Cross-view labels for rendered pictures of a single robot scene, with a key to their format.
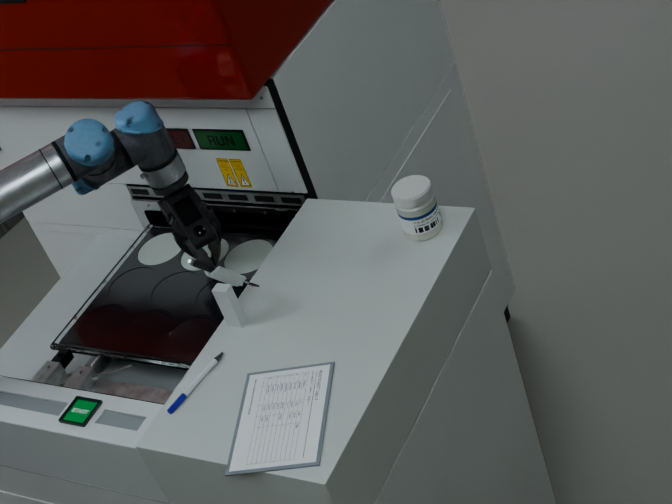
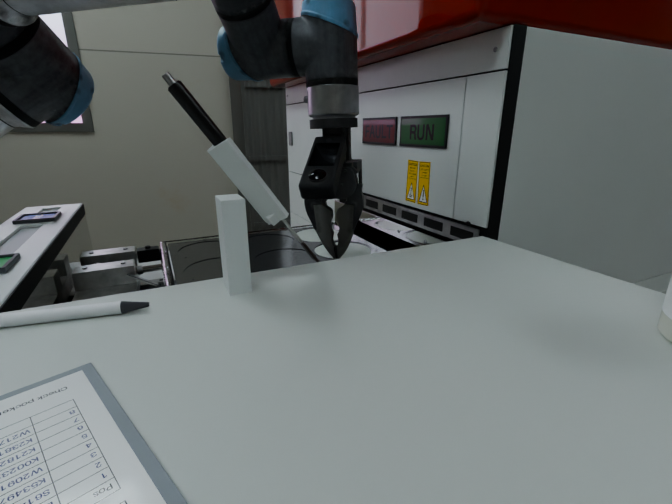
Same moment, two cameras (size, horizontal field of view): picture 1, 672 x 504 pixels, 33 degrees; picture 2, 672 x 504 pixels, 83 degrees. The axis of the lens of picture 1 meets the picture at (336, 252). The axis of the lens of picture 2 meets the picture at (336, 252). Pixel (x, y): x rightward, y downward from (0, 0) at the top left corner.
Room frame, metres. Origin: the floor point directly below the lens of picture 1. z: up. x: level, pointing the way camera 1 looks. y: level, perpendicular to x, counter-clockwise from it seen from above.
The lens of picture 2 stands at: (1.30, -0.02, 1.10)
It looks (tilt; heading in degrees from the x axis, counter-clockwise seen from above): 18 degrees down; 26
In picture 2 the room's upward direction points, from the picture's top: straight up
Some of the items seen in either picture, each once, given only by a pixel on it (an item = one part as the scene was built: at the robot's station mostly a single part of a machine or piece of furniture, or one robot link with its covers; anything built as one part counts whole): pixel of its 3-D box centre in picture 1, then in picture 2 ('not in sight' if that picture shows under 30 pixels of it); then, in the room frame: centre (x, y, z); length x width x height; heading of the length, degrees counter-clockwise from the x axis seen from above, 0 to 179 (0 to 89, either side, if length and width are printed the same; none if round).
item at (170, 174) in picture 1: (162, 169); (331, 104); (1.83, 0.24, 1.14); 0.08 x 0.08 x 0.05
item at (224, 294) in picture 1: (229, 288); (250, 215); (1.56, 0.19, 1.03); 0.06 x 0.04 x 0.13; 141
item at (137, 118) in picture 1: (143, 135); (328, 44); (1.83, 0.25, 1.22); 0.09 x 0.08 x 0.11; 105
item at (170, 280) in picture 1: (176, 290); (285, 259); (1.80, 0.31, 0.90); 0.34 x 0.34 x 0.01; 51
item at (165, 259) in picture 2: (126, 357); (168, 277); (1.66, 0.43, 0.90); 0.38 x 0.01 x 0.01; 51
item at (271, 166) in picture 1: (135, 165); (351, 168); (2.10, 0.32, 1.02); 0.81 x 0.03 x 0.40; 51
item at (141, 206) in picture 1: (223, 221); (387, 242); (1.98, 0.19, 0.89); 0.44 x 0.02 x 0.10; 51
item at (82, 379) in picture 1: (76, 387); (106, 274); (1.63, 0.53, 0.89); 0.08 x 0.03 x 0.03; 141
